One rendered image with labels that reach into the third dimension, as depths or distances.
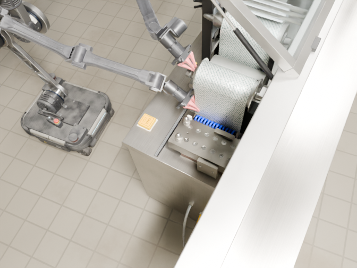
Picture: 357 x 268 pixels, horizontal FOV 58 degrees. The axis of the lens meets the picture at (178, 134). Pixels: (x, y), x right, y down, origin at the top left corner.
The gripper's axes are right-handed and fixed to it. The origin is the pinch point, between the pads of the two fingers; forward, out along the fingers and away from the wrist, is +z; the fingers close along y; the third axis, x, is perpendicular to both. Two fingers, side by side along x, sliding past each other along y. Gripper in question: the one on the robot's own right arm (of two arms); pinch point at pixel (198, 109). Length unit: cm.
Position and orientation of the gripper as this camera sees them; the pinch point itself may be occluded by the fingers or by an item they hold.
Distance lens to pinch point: 153.0
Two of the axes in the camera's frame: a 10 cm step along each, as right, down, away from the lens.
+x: 4.0, -2.2, -8.9
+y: -4.9, 7.7, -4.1
